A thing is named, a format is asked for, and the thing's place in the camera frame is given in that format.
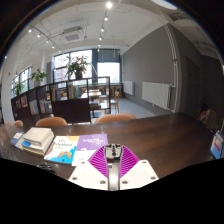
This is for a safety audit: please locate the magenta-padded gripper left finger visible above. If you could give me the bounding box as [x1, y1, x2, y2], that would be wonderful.
[68, 145, 111, 192]

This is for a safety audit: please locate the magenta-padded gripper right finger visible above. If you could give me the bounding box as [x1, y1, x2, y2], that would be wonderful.
[118, 145, 160, 192]

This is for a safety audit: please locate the purple and white book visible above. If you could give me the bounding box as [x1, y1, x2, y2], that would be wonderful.
[71, 133, 110, 167]

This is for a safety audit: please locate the colourful cartoon cover book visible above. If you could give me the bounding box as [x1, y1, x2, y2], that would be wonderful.
[43, 135, 80, 166]

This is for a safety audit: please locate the tan book under stack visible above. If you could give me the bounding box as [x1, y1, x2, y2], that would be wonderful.
[22, 141, 54, 157]

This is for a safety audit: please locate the dark open shelf unit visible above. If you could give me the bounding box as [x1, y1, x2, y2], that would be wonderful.
[10, 76, 112, 126]

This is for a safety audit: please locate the thin white book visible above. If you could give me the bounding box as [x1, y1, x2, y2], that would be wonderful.
[14, 139, 25, 150]

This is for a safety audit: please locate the wooden tables and chairs group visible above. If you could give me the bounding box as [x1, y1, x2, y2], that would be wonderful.
[79, 84, 123, 114]

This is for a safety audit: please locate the thin blue book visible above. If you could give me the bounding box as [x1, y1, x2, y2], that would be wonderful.
[10, 131, 26, 147]

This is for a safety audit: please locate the brown wooden chair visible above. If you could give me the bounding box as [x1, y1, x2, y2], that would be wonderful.
[197, 104, 220, 131]

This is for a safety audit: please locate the medium potted green plant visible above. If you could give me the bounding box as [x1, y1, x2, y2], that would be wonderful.
[30, 68, 48, 87]

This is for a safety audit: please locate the large potted green plant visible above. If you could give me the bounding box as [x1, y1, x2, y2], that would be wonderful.
[64, 54, 90, 81]

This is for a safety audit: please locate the small potted window plant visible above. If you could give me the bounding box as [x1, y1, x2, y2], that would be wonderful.
[11, 81, 25, 98]

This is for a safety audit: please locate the ceiling air conditioner unit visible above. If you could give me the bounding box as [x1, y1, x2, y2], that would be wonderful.
[60, 26, 85, 44]

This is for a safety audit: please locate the ceiling spotlights group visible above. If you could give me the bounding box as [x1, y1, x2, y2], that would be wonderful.
[26, 1, 114, 54]

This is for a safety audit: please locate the black coiled cable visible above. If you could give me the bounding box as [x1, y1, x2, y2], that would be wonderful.
[35, 162, 56, 174]

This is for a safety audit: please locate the large white wall radiator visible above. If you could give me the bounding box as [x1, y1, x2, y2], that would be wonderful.
[141, 81, 173, 111]

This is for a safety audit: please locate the small white wall radiator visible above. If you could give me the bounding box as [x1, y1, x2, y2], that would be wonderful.
[122, 80, 135, 96]

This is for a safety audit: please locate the white vertical wall pipe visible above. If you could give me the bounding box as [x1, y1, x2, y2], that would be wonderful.
[164, 24, 180, 113]

